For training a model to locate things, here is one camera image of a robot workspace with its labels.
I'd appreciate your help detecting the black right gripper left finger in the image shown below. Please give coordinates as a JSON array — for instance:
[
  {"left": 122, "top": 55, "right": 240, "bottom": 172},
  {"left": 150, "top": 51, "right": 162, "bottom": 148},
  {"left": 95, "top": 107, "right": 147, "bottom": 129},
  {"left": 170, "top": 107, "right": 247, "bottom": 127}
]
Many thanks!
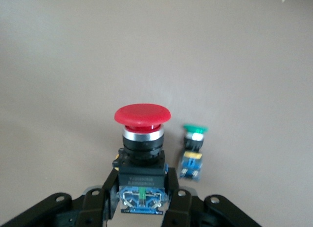
[{"left": 0, "top": 167, "right": 119, "bottom": 227}]

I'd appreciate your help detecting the green mushroom push button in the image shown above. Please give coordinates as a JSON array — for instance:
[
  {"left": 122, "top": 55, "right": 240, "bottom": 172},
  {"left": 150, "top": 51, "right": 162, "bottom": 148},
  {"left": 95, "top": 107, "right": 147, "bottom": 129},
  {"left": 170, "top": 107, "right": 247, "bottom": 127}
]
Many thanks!
[{"left": 179, "top": 123, "right": 209, "bottom": 182}]

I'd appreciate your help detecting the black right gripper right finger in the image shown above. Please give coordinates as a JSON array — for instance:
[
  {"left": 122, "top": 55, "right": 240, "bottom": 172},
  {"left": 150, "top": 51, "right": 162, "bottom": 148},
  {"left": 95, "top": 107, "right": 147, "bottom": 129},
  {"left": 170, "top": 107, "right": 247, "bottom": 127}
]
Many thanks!
[{"left": 162, "top": 167, "right": 261, "bottom": 227}]

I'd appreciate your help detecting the red mushroom push button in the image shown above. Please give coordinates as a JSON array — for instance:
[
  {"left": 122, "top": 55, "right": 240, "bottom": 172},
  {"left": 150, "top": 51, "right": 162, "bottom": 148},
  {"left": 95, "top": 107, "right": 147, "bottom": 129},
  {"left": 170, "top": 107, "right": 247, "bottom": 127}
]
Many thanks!
[{"left": 112, "top": 103, "right": 172, "bottom": 215}]

